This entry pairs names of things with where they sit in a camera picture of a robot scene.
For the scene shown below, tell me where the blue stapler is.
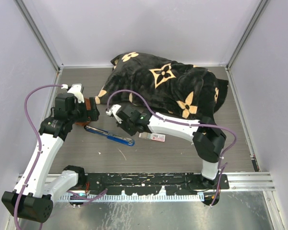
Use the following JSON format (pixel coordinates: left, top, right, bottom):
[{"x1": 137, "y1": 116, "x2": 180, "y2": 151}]
[{"x1": 84, "y1": 125, "x2": 135, "y2": 146}]

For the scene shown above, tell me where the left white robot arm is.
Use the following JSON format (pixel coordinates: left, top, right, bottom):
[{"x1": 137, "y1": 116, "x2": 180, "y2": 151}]
[{"x1": 1, "y1": 92, "x2": 99, "y2": 223}]

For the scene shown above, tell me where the brown folded cloth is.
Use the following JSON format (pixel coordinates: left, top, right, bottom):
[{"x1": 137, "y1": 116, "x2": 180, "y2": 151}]
[{"x1": 75, "y1": 98, "x2": 91, "y2": 127}]

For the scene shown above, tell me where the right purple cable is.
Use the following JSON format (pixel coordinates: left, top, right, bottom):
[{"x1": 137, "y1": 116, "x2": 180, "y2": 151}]
[{"x1": 106, "y1": 90, "x2": 238, "y2": 209}]

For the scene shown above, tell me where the red white staples box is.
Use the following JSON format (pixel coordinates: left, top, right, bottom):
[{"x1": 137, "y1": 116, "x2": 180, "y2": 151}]
[{"x1": 139, "y1": 132, "x2": 166, "y2": 142}]

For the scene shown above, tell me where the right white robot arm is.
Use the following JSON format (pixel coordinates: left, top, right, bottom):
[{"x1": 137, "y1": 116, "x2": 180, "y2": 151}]
[{"x1": 109, "y1": 104, "x2": 227, "y2": 189}]

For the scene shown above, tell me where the black floral plush blanket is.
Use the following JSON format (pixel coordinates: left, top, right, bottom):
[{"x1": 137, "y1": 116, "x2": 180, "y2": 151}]
[{"x1": 95, "y1": 52, "x2": 228, "y2": 120}]

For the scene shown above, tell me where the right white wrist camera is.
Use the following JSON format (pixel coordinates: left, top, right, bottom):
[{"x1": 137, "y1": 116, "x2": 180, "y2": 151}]
[{"x1": 106, "y1": 104, "x2": 121, "y2": 120}]

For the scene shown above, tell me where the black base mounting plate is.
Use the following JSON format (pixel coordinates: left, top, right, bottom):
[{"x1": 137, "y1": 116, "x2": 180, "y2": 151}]
[{"x1": 59, "y1": 172, "x2": 231, "y2": 196}]

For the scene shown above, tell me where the slotted cable duct rail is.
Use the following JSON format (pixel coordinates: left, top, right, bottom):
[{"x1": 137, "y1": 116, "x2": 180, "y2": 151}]
[{"x1": 57, "y1": 193, "x2": 204, "y2": 202}]

